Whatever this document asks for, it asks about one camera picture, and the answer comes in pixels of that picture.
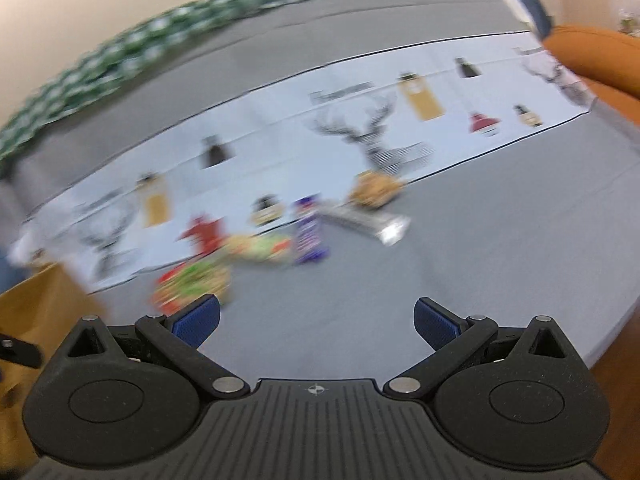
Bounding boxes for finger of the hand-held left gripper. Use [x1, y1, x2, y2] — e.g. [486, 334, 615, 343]
[0, 332, 44, 367]

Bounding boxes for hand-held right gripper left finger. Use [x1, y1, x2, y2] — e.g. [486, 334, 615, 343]
[60, 294, 251, 402]

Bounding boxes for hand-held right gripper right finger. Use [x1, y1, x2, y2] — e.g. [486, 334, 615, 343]
[382, 296, 581, 403]

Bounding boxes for green and red snack packet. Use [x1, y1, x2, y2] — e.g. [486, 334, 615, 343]
[152, 257, 233, 311]

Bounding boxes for cardboard box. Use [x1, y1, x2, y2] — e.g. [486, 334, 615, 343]
[0, 262, 108, 463]

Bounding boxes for round green snack packet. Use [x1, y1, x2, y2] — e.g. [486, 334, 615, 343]
[225, 235, 293, 267]

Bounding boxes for silver snack bar packet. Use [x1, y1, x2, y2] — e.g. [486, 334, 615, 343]
[320, 200, 412, 247]

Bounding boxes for purple snack packet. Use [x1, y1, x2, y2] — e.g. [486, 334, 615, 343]
[291, 195, 332, 266]

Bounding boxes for small red snack packet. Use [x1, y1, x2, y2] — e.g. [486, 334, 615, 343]
[191, 236, 224, 264]

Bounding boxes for round brown cookie packet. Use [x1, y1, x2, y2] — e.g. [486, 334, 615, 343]
[348, 171, 403, 209]

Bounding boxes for green checked cloth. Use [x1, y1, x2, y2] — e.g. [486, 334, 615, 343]
[0, 0, 493, 176]

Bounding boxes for grey printed bed sheet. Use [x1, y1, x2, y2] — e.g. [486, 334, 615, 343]
[0, 0, 640, 376]

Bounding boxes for blue cushion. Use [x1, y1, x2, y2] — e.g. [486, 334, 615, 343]
[500, 0, 556, 41]

